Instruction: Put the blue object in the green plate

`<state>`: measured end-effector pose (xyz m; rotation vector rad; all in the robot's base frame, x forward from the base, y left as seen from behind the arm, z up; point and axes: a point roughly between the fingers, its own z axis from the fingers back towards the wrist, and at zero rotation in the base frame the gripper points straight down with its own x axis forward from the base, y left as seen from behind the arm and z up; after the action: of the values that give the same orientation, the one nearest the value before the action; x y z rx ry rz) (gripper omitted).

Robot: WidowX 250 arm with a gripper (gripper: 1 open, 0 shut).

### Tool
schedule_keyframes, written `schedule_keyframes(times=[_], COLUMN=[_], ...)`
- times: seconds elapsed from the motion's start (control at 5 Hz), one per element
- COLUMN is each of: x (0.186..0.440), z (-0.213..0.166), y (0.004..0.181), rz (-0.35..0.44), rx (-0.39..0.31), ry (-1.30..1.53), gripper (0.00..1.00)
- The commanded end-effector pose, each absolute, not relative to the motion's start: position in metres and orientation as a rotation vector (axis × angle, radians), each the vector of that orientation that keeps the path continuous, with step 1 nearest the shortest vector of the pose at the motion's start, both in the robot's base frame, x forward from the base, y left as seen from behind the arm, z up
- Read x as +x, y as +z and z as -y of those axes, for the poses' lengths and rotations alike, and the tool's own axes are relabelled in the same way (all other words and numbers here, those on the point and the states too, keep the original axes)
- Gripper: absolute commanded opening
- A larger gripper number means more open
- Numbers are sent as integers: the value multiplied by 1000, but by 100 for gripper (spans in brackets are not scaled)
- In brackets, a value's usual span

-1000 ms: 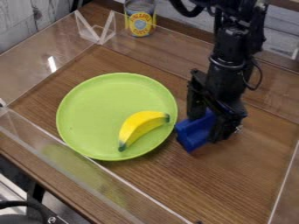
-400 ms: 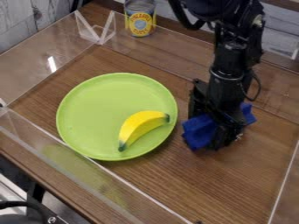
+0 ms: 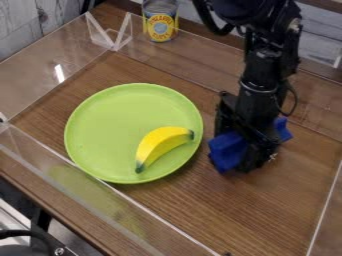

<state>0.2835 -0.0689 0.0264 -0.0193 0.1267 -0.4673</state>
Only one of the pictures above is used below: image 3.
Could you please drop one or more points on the yellow labelled tin can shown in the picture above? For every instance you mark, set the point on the yellow labelled tin can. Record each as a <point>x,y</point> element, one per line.
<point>161,19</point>

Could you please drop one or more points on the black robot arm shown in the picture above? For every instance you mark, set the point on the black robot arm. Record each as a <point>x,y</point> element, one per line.
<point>273,24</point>

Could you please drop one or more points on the green plate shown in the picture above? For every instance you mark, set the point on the green plate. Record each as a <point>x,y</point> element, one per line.
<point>109,124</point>

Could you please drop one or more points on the blue plastic block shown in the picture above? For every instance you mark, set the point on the blue plastic block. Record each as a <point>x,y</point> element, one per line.
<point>227,146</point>

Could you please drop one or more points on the clear acrylic corner bracket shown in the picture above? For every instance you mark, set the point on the clear acrylic corner bracket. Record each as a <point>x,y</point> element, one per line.
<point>110,38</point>

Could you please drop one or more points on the black metal stand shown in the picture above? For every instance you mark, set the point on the black metal stand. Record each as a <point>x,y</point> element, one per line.
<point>25,240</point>

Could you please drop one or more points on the yellow toy banana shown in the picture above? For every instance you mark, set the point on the yellow toy banana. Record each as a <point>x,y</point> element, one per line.
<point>158,143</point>

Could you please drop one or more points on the clear acrylic front wall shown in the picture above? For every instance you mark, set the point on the clear acrylic front wall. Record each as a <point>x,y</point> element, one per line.
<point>100,213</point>

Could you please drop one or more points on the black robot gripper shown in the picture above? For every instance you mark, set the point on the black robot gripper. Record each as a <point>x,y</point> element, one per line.
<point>248,114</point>

